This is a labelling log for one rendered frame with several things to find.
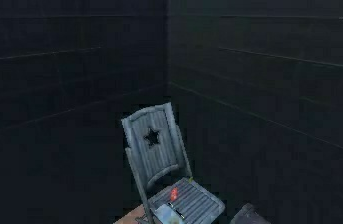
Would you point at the pale blue book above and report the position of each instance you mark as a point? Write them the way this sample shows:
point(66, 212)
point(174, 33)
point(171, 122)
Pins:
point(166, 215)

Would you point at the grey slatted star-cutout chair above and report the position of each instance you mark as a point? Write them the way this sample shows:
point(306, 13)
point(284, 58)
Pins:
point(152, 156)

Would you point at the small red packet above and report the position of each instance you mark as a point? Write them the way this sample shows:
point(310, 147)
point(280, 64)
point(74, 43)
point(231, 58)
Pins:
point(174, 193)

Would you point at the black pen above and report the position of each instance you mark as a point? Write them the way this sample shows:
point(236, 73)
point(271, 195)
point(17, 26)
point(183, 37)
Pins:
point(176, 210)

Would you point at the dark grey box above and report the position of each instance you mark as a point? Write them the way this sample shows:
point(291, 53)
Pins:
point(249, 215)

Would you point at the small yellow-green object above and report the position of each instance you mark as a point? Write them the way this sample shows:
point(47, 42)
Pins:
point(190, 180)

